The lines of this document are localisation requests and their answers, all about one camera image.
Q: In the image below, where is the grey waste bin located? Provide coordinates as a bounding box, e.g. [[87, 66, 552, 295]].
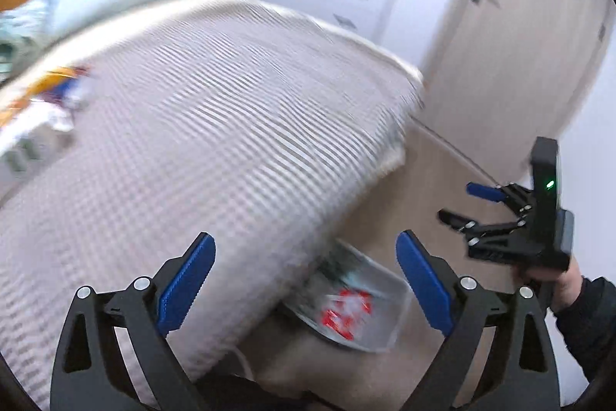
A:
[[281, 238, 415, 354]]

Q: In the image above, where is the beige door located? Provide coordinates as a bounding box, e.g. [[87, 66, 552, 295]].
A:
[[414, 0, 616, 181]]

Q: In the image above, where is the brown checked blanket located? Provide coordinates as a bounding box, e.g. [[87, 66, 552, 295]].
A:
[[0, 2, 427, 411]]

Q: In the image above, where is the pale yellow mattress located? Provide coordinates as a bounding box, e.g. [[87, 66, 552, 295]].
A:
[[183, 0, 427, 181]]

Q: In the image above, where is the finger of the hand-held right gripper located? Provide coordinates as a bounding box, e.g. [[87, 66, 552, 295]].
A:
[[466, 182, 534, 215], [437, 209, 529, 249]]

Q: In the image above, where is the red snack wrapper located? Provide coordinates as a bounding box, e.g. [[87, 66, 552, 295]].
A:
[[320, 286, 376, 339]]

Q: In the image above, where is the person's right hand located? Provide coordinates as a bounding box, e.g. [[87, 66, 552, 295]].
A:
[[550, 256, 585, 316]]

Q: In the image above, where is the person's right forearm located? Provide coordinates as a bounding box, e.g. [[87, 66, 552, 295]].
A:
[[551, 276, 616, 393]]

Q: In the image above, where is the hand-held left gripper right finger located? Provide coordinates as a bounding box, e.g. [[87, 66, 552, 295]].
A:
[[395, 229, 561, 411]]

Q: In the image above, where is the green floral quilt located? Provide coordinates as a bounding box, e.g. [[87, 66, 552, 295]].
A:
[[0, 0, 63, 84]]

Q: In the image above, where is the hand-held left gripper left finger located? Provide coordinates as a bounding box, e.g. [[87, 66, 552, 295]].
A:
[[49, 232, 217, 411]]

